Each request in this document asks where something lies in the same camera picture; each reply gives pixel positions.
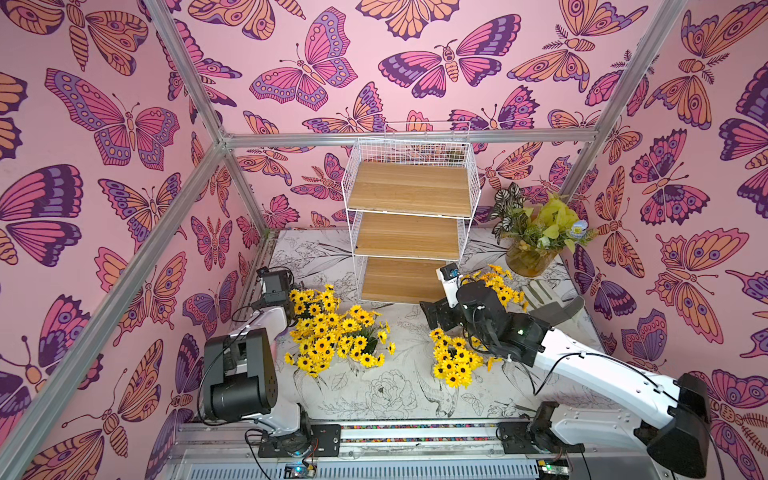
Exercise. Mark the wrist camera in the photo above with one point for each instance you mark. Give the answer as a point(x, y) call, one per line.
point(276, 285)
point(449, 276)

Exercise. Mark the green plant in glass vase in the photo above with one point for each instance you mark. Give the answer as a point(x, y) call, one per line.
point(537, 233)

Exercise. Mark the white wire wooden shelf rack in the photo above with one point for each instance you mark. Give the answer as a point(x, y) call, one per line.
point(413, 204)

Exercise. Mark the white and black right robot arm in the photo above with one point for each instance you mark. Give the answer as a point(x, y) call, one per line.
point(668, 419)

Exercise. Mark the sunflower pot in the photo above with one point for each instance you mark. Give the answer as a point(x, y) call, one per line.
point(364, 338)
point(312, 349)
point(457, 357)
point(499, 280)
point(308, 304)

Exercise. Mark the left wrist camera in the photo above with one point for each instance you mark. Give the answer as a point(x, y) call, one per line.
point(276, 285)

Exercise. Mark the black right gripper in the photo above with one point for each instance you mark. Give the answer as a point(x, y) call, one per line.
point(441, 312)

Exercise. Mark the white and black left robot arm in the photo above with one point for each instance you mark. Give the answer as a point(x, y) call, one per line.
point(240, 387)

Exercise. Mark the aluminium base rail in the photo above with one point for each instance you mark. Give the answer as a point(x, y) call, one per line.
point(417, 449)

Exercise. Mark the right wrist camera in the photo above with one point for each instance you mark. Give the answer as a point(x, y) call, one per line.
point(449, 276)

